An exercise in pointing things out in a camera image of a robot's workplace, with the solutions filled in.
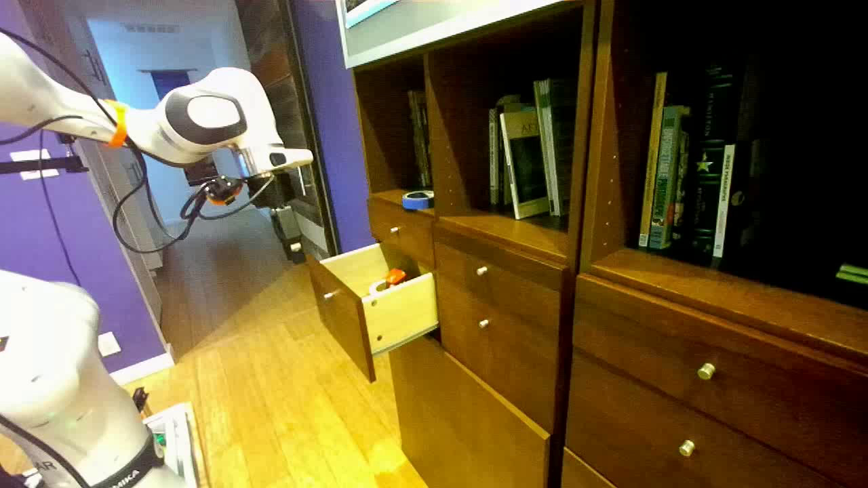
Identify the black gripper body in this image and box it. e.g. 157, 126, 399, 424
255, 169, 303, 220

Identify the tall wooden drawer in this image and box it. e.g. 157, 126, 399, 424
307, 243, 441, 384

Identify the wide wooden drawer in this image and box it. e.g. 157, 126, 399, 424
433, 275, 568, 434
568, 272, 868, 488
431, 237, 575, 343
562, 350, 842, 488

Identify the blue tape roll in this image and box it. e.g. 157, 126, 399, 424
399, 187, 437, 216

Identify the dark wooden door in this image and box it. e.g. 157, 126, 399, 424
233, 0, 343, 262

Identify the thin grey book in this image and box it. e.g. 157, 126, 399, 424
484, 107, 501, 210

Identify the grey framed picture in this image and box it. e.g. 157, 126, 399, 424
334, 0, 591, 73

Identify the white green floor box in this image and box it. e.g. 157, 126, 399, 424
143, 401, 202, 488

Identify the white bordered leaning book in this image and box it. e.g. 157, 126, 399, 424
495, 107, 553, 224

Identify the large wooden cabinet door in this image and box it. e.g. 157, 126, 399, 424
387, 332, 553, 488

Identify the dark wooden bookshelf cabinet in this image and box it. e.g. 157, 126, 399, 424
349, 0, 868, 488

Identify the tall white book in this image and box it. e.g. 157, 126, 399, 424
530, 80, 564, 220

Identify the tall tan book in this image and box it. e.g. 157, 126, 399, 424
638, 70, 670, 252

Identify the pale green book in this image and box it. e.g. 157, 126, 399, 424
647, 103, 690, 252

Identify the dark book with star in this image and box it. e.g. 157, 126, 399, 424
686, 65, 741, 262

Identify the thin white spine book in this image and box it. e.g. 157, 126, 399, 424
711, 142, 737, 264

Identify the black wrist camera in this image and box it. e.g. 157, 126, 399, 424
182, 160, 248, 211

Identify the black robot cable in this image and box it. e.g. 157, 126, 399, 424
106, 133, 278, 259

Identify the orange cable strap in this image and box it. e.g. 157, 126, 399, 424
106, 100, 132, 152

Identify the white wall outlet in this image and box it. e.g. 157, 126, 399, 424
95, 332, 124, 362

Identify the black wall shelf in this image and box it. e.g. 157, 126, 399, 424
0, 155, 88, 179

